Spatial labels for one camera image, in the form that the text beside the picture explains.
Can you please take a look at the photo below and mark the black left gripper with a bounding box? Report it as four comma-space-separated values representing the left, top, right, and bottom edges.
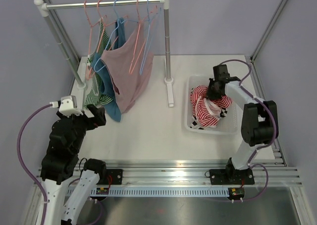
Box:
57, 104, 106, 153

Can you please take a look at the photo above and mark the red white striped tank top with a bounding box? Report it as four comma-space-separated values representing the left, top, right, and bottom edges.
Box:
189, 85, 233, 127

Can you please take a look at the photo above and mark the black white striped tank top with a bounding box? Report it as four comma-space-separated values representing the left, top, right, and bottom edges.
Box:
190, 108, 228, 130

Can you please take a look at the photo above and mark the pink tank top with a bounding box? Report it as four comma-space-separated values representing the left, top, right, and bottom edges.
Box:
101, 23, 154, 113

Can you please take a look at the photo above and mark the blue hanger end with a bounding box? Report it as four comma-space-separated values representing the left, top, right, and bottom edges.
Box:
139, 0, 161, 75

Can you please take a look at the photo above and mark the pink hanger with red top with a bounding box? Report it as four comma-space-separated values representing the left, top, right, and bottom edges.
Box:
128, 0, 154, 75

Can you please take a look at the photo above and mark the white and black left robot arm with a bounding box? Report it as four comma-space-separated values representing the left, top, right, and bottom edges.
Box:
40, 105, 107, 225

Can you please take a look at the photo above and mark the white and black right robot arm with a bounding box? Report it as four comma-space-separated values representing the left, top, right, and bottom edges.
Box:
207, 63, 278, 185

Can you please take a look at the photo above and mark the blue tank top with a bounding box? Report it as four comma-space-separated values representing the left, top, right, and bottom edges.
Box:
90, 18, 128, 123

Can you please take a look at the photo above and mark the green white striped tank top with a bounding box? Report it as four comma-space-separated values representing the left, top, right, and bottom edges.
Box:
84, 21, 113, 108

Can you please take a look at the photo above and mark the white plastic mesh basket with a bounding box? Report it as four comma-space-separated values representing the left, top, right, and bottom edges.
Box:
184, 75, 239, 135

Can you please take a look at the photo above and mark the silver and white clothes rack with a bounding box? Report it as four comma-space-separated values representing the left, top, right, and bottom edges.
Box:
34, 0, 175, 108

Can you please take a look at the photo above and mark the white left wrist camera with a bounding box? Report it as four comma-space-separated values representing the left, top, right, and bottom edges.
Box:
50, 95, 83, 117

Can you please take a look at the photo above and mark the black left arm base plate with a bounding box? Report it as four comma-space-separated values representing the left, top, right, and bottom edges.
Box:
97, 169, 123, 185

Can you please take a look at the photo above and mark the white slotted cable duct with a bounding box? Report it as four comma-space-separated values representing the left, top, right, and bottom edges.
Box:
89, 187, 229, 197

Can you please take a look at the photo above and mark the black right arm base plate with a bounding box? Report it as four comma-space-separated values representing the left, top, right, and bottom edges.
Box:
209, 169, 255, 185

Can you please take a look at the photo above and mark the aluminium mounting rail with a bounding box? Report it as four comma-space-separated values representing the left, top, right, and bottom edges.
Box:
79, 147, 302, 187

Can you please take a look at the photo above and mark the aluminium frame post right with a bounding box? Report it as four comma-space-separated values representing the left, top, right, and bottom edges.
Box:
250, 0, 289, 63

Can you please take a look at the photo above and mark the aluminium frame post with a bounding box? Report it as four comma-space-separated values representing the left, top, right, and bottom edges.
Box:
34, 0, 84, 87
250, 0, 289, 63

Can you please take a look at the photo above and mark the aluminium frame post left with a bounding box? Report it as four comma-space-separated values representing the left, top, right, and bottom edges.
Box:
34, 0, 84, 87

